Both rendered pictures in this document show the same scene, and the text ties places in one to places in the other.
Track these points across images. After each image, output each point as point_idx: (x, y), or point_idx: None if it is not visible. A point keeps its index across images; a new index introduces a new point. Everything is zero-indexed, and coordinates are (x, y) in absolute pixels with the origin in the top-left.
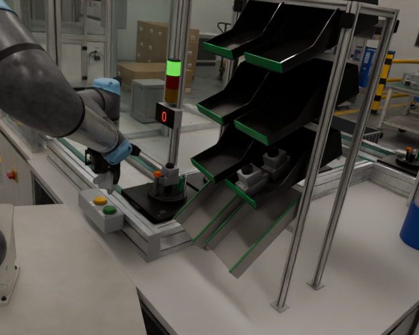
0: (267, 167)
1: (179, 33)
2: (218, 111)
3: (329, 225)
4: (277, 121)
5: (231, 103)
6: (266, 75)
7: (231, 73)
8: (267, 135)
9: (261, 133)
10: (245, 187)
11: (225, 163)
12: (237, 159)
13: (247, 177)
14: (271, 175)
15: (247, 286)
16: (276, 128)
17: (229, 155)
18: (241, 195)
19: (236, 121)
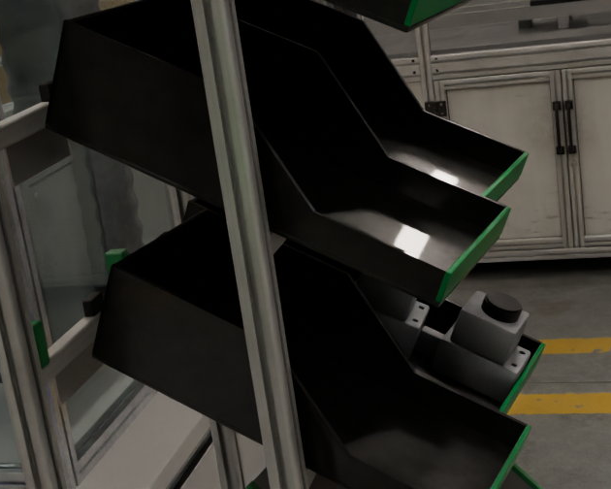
0: (413, 316)
1: None
2: (422, 249)
3: (239, 465)
4: (405, 158)
5: (355, 224)
6: (324, 63)
7: (256, 146)
8: (479, 175)
9: (473, 184)
10: (518, 349)
11: (410, 441)
12: (377, 412)
13: (526, 311)
14: (425, 319)
15: None
16: (438, 162)
17: (363, 436)
18: (523, 384)
19: (485, 195)
